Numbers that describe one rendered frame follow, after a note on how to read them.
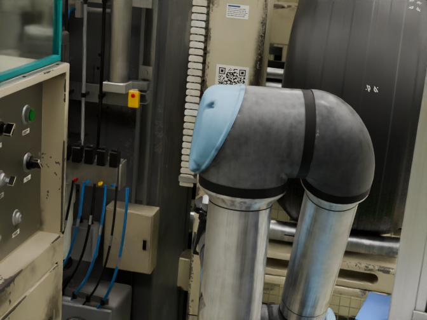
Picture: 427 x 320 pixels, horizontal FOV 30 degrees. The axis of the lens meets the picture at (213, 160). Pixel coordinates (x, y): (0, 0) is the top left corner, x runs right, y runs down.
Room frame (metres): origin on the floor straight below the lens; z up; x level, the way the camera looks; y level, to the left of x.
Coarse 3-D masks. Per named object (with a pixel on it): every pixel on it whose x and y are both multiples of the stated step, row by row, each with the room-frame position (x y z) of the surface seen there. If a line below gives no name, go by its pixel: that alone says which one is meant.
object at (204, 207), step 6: (204, 204) 1.35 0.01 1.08; (204, 210) 1.32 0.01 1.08; (204, 216) 1.31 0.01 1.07; (204, 222) 1.31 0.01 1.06; (198, 228) 1.31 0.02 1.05; (204, 228) 1.31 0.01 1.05; (198, 234) 1.31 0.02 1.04; (198, 240) 1.31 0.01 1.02; (192, 246) 1.34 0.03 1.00; (198, 252) 1.31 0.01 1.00
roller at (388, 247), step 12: (276, 228) 1.70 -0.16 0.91; (288, 228) 1.70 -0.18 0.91; (288, 240) 1.70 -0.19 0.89; (348, 240) 1.67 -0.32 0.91; (360, 240) 1.67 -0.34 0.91; (372, 240) 1.67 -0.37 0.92; (384, 240) 1.66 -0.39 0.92; (396, 240) 1.66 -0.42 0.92; (360, 252) 1.67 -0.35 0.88; (372, 252) 1.66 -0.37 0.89; (384, 252) 1.65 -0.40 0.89; (396, 252) 1.65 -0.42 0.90
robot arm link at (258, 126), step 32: (224, 96) 0.97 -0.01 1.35; (256, 96) 0.98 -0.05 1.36; (288, 96) 0.98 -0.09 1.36; (224, 128) 0.94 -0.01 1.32; (256, 128) 0.95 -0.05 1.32; (288, 128) 0.95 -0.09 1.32; (192, 160) 0.97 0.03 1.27; (224, 160) 0.95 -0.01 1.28; (256, 160) 0.95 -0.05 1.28; (288, 160) 0.95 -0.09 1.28; (224, 192) 0.95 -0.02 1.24; (256, 192) 0.95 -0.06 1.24; (224, 224) 0.96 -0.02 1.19; (256, 224) 0.97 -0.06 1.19; (224, 256) 0.96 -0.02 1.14; (256, 256) 0.97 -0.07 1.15; (224, 288) 0.96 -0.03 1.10; (256, 288) 0.97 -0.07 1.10
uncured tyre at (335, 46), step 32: (320, 0) 1.68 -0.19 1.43; (352, 0) 1.67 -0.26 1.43; (384, 0) 1.66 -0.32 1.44; (320, 32) 1.61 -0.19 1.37; (352, 32) 1.61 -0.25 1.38; (384, 32) 1.60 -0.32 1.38; (416, 32) 1.60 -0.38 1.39; (288, 64) 1.62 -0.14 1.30; (320, 64) 1.58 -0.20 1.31; (352, 64) 1.57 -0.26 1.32; (384, 64) 1.56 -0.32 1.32; (416, 64) 1.56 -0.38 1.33; (352, 96) 1.55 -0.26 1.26; (384, 96) 1.54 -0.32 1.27; (416, 96) 1.54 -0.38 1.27; (384, 128) 1.53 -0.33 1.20; (416, 128) 1.53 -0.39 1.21; (384, 160) 1.53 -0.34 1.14; (288, 192) 1.62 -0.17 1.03; (384, 192) 1.55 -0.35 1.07; (384, 224) 1.62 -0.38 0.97
